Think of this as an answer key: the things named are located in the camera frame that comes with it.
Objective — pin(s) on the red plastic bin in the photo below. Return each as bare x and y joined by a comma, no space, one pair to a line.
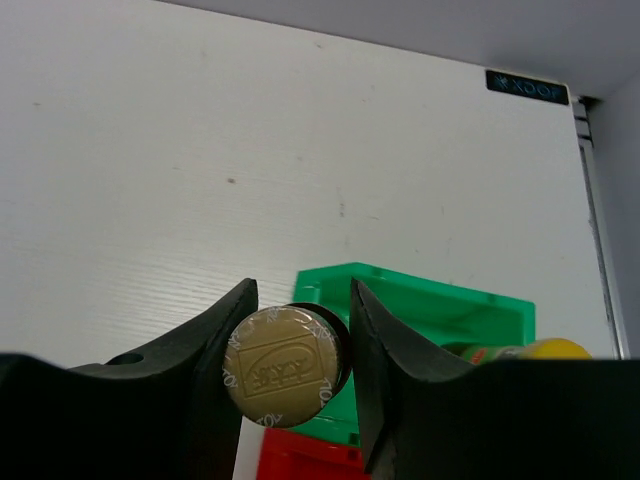
287,455

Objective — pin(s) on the small yellow label bottle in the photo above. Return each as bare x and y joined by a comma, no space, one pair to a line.
284,364

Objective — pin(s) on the yellow cap sauce bottle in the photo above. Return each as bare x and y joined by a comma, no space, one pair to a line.
544,349

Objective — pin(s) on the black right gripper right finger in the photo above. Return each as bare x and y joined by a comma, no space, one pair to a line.
425,413

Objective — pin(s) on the right blue table label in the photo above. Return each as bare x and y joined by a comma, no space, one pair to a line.
526,87

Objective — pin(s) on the green plastic bin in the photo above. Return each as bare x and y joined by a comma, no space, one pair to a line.
443,313

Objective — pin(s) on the aluminium table right rail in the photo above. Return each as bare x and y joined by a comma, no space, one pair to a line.
597,221

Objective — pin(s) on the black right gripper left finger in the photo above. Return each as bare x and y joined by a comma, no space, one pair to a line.
158,411

